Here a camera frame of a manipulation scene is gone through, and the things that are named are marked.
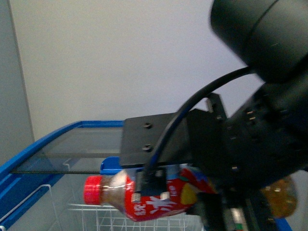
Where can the white wire freezer basket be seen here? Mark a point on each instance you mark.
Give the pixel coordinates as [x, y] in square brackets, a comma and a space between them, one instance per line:
[59, 208]

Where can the white chest freezer blue rim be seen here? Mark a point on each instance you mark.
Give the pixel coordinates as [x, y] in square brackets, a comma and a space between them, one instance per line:
[15, 187]

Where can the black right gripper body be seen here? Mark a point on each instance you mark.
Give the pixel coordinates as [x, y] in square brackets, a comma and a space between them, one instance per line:
[250, 156]

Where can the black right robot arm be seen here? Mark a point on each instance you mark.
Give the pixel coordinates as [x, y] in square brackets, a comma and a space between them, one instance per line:
[270, 36]

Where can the glass sliding freezer lid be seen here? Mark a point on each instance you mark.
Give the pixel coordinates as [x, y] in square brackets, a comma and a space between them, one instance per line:
[78, 151]

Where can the red ice tea bottle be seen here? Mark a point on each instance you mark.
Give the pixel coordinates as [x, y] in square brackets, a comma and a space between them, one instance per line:
[184, 183]

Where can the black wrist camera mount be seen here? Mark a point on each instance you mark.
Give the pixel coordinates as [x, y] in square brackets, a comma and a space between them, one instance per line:
[140, 135]

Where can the blue lid handle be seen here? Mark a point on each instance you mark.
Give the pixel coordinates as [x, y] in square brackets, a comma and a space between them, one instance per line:
[110, 166]

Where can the grey cabinet beside freezer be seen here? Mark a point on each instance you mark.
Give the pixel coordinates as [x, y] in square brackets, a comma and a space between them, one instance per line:
[16, 132]

